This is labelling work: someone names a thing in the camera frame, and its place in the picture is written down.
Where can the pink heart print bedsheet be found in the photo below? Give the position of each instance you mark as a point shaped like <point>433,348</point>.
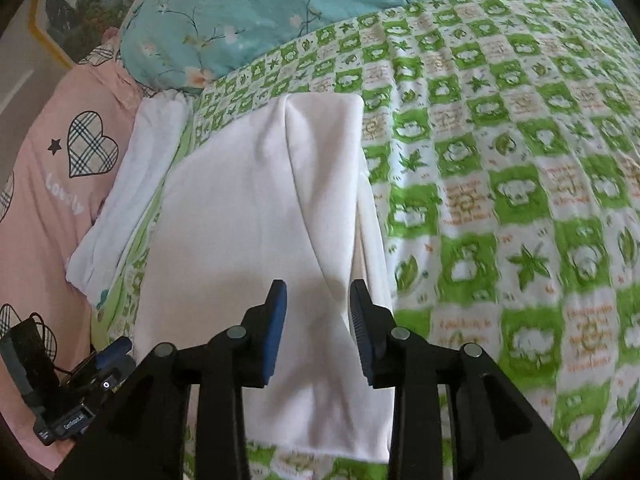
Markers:
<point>40,235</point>

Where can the white garment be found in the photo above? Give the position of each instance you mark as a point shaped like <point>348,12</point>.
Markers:
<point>250,210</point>

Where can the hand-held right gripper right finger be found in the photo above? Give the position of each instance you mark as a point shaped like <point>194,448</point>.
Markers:
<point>361,332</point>

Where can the green checkered blanket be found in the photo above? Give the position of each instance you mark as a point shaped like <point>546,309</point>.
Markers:
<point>500,160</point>

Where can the landscape wall poster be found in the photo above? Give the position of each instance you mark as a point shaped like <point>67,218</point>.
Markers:
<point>85,5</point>

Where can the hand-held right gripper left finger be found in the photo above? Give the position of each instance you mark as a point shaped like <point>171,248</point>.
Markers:
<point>276,332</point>

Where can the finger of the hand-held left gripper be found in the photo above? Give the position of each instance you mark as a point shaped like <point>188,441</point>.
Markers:
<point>115,351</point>

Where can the folded white cloth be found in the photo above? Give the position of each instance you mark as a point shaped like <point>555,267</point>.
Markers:
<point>135,185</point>

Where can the teal floral pillow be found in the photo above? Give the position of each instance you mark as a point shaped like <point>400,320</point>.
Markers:
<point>250,10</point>

